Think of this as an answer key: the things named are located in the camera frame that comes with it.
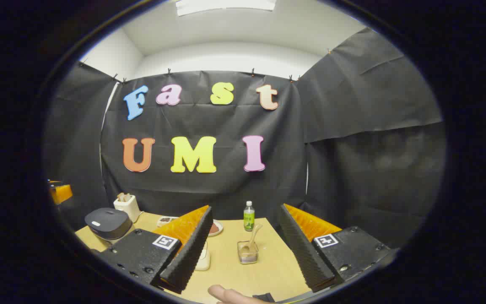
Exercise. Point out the white divided bean dish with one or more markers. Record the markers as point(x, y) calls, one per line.
point(166, 221)

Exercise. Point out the white round plate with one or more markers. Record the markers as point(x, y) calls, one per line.
point(217, 231)

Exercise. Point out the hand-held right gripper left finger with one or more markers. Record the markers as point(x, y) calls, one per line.
point(188, 253)

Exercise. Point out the green tea bottle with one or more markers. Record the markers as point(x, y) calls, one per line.
point(249, 217)

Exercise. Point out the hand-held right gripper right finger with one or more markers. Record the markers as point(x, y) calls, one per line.
point(300, 249)

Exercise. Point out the black backdrop cloth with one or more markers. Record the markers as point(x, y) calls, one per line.
point(226, 185)

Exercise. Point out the brown meat piece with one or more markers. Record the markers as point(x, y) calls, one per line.
point(214, 228)

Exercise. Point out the cream toaster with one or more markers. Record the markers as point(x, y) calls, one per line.
point(129, 209)

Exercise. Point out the grey rice cooker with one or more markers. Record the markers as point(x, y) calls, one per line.
point(108, 223)

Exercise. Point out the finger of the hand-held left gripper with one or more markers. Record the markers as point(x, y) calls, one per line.
point(61, 194)

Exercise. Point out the clear box of white rice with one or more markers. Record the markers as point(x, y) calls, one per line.
point(204, 259)

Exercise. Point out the small black clamp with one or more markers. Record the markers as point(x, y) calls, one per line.
point(264, 297)

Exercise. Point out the wooden spoon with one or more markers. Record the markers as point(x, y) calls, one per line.
point(255, 234)

